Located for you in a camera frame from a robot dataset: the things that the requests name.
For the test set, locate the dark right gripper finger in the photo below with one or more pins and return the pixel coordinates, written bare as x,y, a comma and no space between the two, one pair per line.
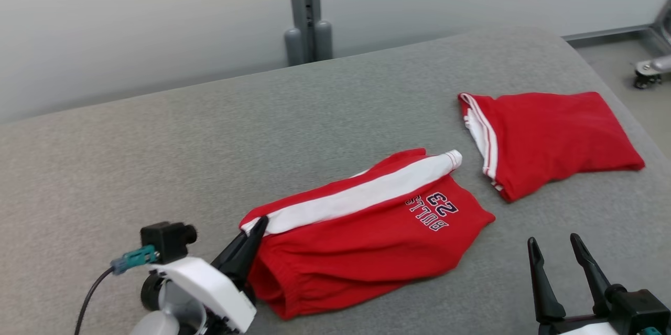
545,293
590,272

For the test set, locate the grey tubular partition leg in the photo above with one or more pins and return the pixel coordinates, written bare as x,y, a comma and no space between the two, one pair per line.
658,65

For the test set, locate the black grey right gripper body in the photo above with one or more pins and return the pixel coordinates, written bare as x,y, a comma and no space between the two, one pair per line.
639,309

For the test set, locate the grey floor rail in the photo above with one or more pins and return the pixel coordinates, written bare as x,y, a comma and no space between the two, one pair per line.
603,34

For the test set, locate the red shirt with white sleeves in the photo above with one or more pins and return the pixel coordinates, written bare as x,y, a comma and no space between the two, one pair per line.
550,136

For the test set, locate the white right camera bracket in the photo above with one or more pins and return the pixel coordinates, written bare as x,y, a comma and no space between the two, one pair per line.
587,330

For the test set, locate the grey rounded post foot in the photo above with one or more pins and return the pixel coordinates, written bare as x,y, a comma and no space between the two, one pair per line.
293,49
324,41

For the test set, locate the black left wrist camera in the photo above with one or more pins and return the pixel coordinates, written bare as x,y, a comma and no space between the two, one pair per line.
168,240

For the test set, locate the grey slanted partition frame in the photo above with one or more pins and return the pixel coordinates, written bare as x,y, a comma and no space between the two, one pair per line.
664,25

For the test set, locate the small black caster wheel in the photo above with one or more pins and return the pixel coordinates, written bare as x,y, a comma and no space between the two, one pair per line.
645,80

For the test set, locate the black grey left gripper body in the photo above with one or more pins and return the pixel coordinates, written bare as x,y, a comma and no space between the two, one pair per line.
173,319

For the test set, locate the red shorts with white stripe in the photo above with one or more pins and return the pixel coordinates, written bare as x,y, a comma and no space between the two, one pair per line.
367,251

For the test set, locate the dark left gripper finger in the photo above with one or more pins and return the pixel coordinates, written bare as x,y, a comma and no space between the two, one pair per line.
233,254
254,251

